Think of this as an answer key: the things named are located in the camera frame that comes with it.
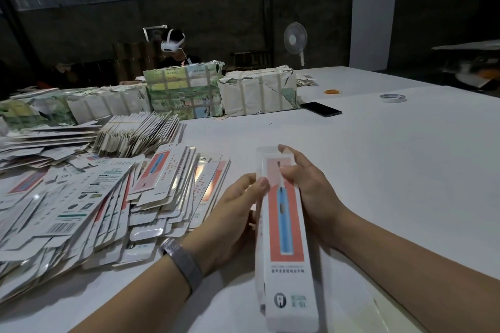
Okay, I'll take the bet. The cluttered side table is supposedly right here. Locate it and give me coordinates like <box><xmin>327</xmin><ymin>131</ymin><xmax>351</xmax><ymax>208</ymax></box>
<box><xmin>432</xmin><ymin>39</ymin><xmax>500</xmax><ymax>96</ymax></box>

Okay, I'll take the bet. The pile of cartons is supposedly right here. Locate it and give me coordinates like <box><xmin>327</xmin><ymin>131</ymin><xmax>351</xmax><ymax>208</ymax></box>
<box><xmin>0</xmin><ymin>110</ymin><xmax>232</xmax><ymax>302</ymax></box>

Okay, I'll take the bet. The fanned stack of white cartons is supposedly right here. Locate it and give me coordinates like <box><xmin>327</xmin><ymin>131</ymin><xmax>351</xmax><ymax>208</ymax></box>
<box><xmin>92</xmin><ymin>112</ymin><xmax>187</xmax><ymax>157</ymax></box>

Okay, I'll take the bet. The person's right forearm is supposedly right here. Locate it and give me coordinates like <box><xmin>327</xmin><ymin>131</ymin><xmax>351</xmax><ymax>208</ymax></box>
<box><xmin>332</xmin><ymin>215</ymin><xmax>500</xmax><ymax>333</ymax></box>

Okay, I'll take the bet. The dark wooden chair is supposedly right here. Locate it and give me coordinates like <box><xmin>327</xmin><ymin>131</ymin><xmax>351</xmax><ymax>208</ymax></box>
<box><xmin>230</xmin><ymin>49</ymin><xmax>271</xmax><ymax>69</ymax></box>

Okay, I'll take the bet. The white strapped wrapped bundle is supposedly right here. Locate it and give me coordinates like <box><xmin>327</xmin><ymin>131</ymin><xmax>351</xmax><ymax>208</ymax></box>
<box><xmin>218</xmin><ymin>65</ymin><xmax>298</xmax><ymax>118</ymax></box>

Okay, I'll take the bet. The white board panel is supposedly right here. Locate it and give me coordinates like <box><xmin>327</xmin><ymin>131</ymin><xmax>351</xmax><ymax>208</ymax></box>
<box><xmin>348</xmin><ymin>0</ymin><xmax>398</xmax><ymax>72</ymax></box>

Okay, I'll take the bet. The white standing fan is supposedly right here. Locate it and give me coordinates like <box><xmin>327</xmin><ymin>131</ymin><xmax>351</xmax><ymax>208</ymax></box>
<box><xmin>283</xmin><ymin>21</ymin><xmax>309</xmax><ymax>68</ymax></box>

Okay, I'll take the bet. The green printed wrapped bundle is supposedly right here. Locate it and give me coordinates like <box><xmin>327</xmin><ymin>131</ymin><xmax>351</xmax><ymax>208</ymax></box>
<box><xmin>143</xmin><ymin>60</ymin><xmax>225</xmax><ymax>121</ymax></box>

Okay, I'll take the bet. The toothbrush carton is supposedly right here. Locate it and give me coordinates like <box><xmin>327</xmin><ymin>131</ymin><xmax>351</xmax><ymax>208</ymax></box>
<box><xmin>255</xmin><ymin>145</ymin><xmax>321</xmax><ymax>333</ymax></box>

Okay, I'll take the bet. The black smartphone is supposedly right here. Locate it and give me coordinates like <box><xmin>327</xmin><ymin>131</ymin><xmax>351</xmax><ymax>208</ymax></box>
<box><xmin>301</xmin><ymin>101</ymin><xmax>343</xmax><ymax>118</ymax></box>

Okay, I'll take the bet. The white head-mounted camera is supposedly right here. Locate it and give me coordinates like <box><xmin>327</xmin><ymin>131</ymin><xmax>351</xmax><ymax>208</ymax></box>
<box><xmin>142</xmin><ymin>24</ymin><xmax>187</xmax><ymax>53</ymax></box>

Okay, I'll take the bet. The row of white wrapped bundles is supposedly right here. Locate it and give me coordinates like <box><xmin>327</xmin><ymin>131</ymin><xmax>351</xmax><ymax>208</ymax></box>
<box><xmin>0</xmin><ymin>84</ymin><xmax>153</xmax><ymax>131</ymax></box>

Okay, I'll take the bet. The grey band wristwatch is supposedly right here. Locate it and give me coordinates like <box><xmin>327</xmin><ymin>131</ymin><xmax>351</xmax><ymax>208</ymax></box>
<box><xmin>160</xmin><ymin>238</ymin><xmax>205</xmax><ymax>294</ymax></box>

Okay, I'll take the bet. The person's left hand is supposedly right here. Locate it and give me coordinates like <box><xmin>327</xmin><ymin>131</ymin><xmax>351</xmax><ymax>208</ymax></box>
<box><xmin>181</xmin><ymin>173</ymin><xmax>270</xmax><ymax>277</ymax></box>

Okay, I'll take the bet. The person's right hand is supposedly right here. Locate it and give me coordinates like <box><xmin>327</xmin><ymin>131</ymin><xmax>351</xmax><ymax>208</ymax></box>
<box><xmin>277</xmin><ymin>145</ymin><xmax>353</xmax><ymax>252</ymax></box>

